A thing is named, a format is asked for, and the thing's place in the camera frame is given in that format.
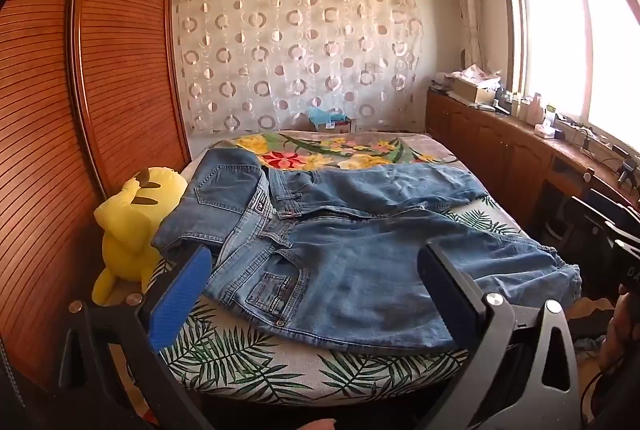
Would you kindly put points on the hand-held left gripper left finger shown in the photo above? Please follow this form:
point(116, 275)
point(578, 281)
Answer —
point(180, 300)

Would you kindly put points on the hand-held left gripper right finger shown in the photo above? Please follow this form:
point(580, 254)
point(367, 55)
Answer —
point(440, 290)

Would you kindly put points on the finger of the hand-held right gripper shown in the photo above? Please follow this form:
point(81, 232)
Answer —
point(605, 205)
point(622, 231)

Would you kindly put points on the blue denim pants dark label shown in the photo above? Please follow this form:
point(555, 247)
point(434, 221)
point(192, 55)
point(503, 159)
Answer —
point(350, 275)

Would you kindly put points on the person's right hand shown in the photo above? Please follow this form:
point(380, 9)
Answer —
point(625, 330)

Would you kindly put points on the person's left hand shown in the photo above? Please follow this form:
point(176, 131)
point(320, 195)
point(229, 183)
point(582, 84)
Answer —
point(317, 425)

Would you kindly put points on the small black tripod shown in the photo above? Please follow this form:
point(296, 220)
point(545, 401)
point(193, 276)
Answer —
point(627, 169)

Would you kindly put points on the yellow plush toy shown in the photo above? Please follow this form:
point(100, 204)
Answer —
point(130, 230)

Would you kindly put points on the white tissue box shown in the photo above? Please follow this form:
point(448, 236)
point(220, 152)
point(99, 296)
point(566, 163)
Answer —
point(545, 130)

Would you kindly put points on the long wooden cabinet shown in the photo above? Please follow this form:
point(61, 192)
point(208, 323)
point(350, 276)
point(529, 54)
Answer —
point(480, 144)

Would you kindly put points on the open cardboard box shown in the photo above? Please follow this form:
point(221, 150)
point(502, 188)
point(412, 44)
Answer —
point(470, 92)

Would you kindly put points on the wooden framed window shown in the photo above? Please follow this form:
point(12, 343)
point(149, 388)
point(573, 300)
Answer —
point(560, 34)

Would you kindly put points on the floral blanket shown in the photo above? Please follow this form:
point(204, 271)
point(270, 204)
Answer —
point(325, 154)

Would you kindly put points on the pink floral bag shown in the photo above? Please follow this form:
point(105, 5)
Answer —
point(480, 73)

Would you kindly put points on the small cardboard box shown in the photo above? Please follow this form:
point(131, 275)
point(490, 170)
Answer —
point(337, 126)

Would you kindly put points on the stack of books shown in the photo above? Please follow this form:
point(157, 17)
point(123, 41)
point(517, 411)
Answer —
point(444, 84)

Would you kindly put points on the box with teal cloth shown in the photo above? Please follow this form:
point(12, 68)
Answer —
point(325, 114)

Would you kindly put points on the wooden slatted wardrobe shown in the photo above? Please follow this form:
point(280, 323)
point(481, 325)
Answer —
point(50, 109)

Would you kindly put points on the circle print sheer curtain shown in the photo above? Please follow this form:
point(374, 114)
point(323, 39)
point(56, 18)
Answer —
point(300, 59)

